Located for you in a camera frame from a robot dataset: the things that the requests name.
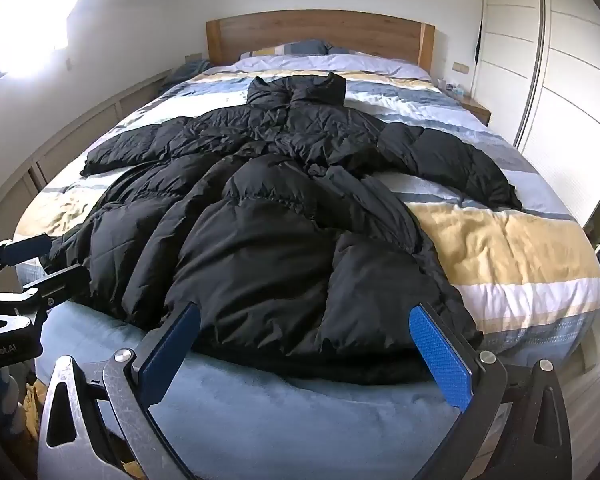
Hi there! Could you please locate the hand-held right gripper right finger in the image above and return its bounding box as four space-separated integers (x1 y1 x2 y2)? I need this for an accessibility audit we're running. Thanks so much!
409 302 573 480

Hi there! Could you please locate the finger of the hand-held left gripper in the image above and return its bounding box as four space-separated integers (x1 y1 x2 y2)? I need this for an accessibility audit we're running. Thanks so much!
0 233 54 282
0 266 89 322

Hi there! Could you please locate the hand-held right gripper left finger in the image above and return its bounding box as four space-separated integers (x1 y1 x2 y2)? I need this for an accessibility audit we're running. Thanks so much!
39 301 202 480

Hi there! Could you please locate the black puffer jacket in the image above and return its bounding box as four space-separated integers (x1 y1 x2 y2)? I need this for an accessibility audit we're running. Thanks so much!
44 72 523 386

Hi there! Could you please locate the yellow cloth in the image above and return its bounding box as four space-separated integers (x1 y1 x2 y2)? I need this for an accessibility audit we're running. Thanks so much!
22 380 47 428

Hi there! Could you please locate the striped duvet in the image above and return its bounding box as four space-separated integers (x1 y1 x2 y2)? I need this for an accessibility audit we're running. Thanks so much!
15 54 600 357

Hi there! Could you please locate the window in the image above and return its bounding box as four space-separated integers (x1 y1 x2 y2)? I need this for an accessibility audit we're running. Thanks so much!
0 0 81 88

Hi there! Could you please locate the blue cloth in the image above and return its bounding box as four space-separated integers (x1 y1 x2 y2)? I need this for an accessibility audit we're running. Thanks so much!
162 59 213 88

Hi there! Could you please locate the wooden nightstand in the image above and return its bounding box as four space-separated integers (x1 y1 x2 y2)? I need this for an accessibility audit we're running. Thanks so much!
445 80 492 127

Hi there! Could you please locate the white sliding wardrobe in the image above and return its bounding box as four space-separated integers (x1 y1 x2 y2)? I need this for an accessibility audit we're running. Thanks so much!
472 0 600 241

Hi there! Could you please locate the striped pillow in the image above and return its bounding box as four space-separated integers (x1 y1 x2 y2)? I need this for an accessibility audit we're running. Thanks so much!
239 40 331 60

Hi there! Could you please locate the wooden headboard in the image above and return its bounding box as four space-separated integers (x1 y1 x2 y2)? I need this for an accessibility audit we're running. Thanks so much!
205 10 436 81

